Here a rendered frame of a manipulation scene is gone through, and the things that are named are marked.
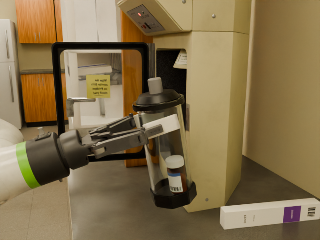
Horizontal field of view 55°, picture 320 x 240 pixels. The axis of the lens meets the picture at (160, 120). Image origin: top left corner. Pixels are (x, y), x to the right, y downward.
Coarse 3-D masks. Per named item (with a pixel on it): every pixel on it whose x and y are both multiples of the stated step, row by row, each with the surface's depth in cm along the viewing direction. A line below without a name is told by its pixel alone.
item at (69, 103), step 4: (68, 100) 99; (72, 100) 99; (68, 104) 99; (72, 104) 99; (68, 108) 99; (72, 108) 100; (68, 112) 100; (72, 112) 100; (68, 116) 100; (72, 116) 100
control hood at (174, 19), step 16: (128, 0) 84; (144, 0) 74; (160, 0) 69; (176, 0) 70; (128, 16) 98; (160, 16) 75; (176, 16) 71; (144, 32) 99; (160, 32) 86; (176, 32) 80
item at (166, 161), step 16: (144, 112) 60; (160, 112) 60; (176, 112) 62; (160, 144) 62; (176, 144) 62; (160, 160) 63; (176, 160) 63; (160, 176) 64; (176, 176) 64; (160, 192) 65; (176, 192) 64
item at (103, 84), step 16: (64, 64) 98; (80, 64) 99; (96, 64) 100; (112, 64) 101; (128, 64) 102; (64, 80) 99; (80, 80) 100; (96, 80) 101; (112, 80) 102; (128, 80) 103; (64, 96) 100; (80, 96) 101; (96, 96) 102; (112, 96) 103; (128, 96) 104; (64, 112) 101; (80, 112) 102; (96, 112) 103; (112, 112) 104; (128, 112) 105; (80, 128) 103
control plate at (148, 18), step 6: (138, 6) 81; (144, 6) 78; (132, 12) 90; (138, 12) 86; (144, 12) 82; (132, 18) 95; (138, 18) 90; (144, 18) 86; (150, 18) 82; (138, 24) 96; (144, 24) 91; (156, 24) 82; (144, 30) 97; (150, 30) 91; (156, 30) 87
